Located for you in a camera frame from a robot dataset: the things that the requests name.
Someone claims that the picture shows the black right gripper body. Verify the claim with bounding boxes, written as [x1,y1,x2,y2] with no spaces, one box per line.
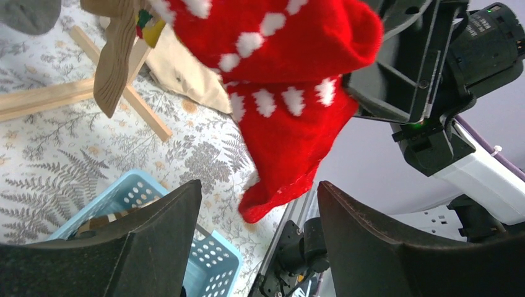
[418,1,472,125]

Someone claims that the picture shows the brown white striped sock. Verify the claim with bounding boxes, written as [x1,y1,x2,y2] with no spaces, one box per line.
[72,201,154,238]

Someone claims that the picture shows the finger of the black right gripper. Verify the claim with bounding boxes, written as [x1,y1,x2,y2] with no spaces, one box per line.
[344,1,440,123]

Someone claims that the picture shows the brown tan sock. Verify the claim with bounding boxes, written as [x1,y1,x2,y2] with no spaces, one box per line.
[80,0,149,118]

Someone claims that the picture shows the yellow sock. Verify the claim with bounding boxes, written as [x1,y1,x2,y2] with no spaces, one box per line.
[136,9,166,48]

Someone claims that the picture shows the wooden drying rack frame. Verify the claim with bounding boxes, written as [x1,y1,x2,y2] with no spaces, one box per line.
[1,39,173,142]

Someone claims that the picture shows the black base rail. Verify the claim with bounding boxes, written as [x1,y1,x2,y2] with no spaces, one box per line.
[248,192,333,297]

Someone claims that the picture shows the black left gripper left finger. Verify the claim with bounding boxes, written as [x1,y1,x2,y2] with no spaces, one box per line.
[1,180,202,296]

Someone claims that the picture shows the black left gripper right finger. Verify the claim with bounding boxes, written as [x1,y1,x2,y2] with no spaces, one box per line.
[318,181,524,296]

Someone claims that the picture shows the red white dotted sock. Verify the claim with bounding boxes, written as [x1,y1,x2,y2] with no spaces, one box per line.
[151,0,383,223]

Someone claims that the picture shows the floral table mat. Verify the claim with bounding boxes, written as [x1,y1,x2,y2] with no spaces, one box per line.
[0,0,288,297]

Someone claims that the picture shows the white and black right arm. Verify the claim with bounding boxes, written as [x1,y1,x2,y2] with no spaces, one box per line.
[318,1,524,241]

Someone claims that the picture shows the light blue plastic basket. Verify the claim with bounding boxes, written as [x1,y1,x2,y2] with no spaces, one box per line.
[49,170,243,296]

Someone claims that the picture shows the beige cloth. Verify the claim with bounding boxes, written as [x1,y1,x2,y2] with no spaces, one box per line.
[146,26,232,114]

